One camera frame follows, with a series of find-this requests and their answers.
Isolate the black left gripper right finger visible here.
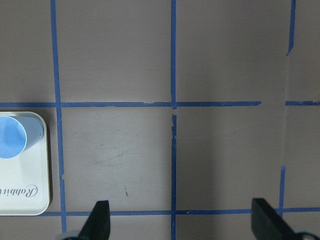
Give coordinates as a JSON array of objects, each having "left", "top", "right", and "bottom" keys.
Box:
[{"left": 251, "top": 198, "right": 300, "bottom": 240}]

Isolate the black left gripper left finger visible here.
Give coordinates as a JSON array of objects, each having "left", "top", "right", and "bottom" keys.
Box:
[{"left": 77, "top": 200, "right": 111, "bottom": 240}]

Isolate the blue plastic cup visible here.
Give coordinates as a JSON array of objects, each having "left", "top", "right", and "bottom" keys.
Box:
[{"left": 0, "top": 115, "right": 45, "bottom": 159}]

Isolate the cream plastic tray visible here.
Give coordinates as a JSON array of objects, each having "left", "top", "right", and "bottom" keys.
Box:
[{"left": 0, "top": 111, "right": 51, "bottom": 216}]

